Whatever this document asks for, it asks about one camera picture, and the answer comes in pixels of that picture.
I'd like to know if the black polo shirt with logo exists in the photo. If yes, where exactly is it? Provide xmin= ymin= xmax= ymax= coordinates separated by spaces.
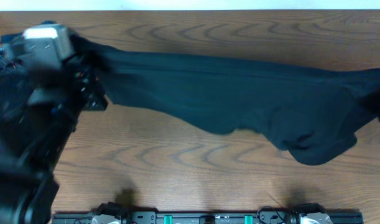
xmin=71 ymin=35 xmax=380 ymax=166

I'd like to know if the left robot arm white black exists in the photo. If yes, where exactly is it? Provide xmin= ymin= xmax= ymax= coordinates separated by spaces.
xmin=0 ymin=45 xmax=107 ymax=223

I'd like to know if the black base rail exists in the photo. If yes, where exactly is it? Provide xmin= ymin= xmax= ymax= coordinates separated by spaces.
xmin=51 ymin=202 xmax=364 ymax=224

